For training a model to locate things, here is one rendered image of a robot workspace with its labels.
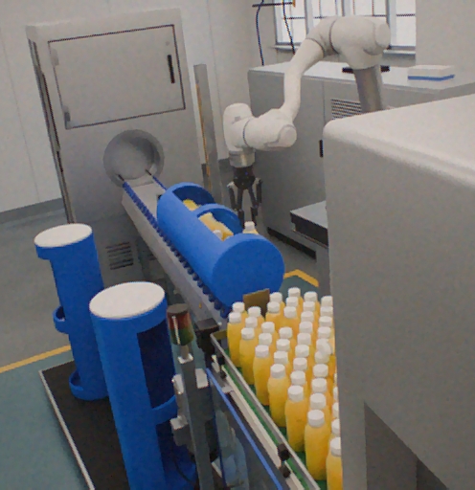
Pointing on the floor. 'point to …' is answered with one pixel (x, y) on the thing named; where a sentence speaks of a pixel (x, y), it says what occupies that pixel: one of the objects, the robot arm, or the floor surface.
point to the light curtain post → (208, 132)
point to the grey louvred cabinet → (277, 220)
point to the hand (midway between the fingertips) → (248, 217)
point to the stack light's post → (196, 422)
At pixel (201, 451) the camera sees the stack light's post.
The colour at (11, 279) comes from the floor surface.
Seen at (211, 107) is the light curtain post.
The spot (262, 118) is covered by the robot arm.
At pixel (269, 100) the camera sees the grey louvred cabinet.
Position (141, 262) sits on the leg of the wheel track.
